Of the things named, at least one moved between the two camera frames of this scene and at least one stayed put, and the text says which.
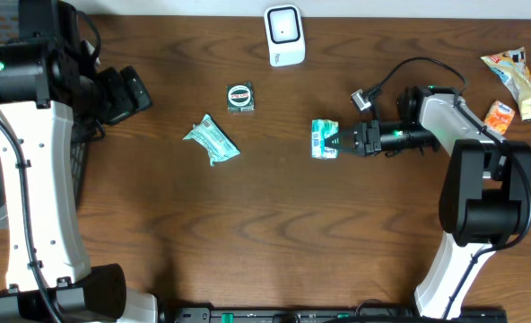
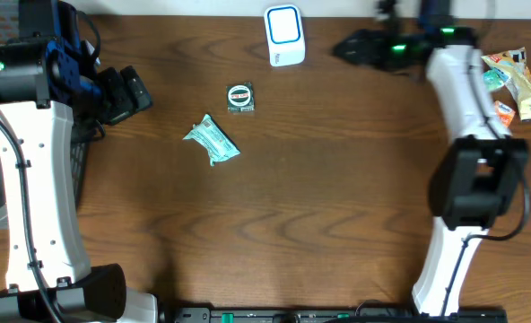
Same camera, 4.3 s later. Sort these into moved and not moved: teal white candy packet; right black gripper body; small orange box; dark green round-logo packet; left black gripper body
Moved: teal white candy packet; right black gripper body
Not moved: small orange box; dark green round-logo packet; left black gripper body
